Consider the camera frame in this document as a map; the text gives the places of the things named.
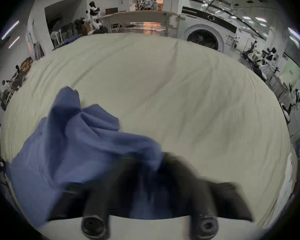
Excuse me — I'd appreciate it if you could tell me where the bed with beige sheet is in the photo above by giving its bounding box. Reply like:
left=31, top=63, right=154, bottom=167
left=0, top=32, right=298, bottom=234

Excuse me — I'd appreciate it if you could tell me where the dark blue shirt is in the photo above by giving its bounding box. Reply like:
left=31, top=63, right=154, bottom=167
left=5, top=86, right=180, bottom=228

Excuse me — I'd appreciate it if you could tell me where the white washing machine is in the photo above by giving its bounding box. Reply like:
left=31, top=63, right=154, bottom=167
left=178, top=6, right=238, bottom=53

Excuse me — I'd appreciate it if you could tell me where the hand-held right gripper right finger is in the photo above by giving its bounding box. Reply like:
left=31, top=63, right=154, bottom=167
left=162, top=152, right=253, bottom=237

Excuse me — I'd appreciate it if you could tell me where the white and black humanoid robot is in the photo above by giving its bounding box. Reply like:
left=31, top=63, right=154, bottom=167
left=82, top=1, right=108, bottom=34
left=280, top=83, right=300, bottom=124

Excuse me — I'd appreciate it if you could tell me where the long white table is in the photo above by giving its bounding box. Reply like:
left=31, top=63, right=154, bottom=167
left=98, top=10, right=178, bottom=36

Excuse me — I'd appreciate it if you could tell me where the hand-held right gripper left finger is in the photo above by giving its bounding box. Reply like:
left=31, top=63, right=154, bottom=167
left=49, top=156, right=140, bottom=237

